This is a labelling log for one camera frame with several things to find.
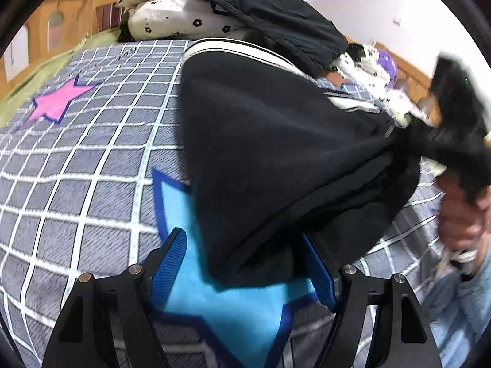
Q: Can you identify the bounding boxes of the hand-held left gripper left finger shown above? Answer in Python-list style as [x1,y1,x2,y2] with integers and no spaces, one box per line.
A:
[41,227,188,368]

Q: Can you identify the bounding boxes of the white floral quilt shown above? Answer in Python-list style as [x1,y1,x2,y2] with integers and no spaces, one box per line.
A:
[118,0,427,124]

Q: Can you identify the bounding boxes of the person's right forearm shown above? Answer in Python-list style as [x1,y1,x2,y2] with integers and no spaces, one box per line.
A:
[421,251,491,368]

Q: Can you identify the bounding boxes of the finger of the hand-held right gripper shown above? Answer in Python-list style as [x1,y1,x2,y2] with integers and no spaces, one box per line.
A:
[387,123,486,162]

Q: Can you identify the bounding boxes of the black pants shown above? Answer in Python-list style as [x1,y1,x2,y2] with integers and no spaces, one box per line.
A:
[174,38,423,289]

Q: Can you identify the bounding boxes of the pile of dark clothes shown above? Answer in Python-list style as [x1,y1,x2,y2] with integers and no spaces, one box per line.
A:
[189,0,350,78]

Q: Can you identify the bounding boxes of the wooden bed frame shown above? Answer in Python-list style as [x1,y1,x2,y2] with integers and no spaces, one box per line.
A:
[0,0,443,128]

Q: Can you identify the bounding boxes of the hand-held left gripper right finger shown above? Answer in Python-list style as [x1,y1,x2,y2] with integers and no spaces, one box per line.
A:
[301,232,442,368]

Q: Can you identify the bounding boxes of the grey checked star bedsheet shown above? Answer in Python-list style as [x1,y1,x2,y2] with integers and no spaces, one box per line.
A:
[0,40,454,368]

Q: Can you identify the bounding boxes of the purple plush toy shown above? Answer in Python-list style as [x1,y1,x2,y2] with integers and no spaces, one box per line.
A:
[377,48,400,90]

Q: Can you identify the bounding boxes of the person's right hand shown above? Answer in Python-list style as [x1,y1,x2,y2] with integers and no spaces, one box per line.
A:
[436,172,491,255]

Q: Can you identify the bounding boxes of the maroon striped curtain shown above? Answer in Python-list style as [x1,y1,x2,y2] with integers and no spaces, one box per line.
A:
[96,0,308,34]

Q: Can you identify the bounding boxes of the green blanket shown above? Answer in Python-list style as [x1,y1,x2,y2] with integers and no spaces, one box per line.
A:
[0,32,120,128]

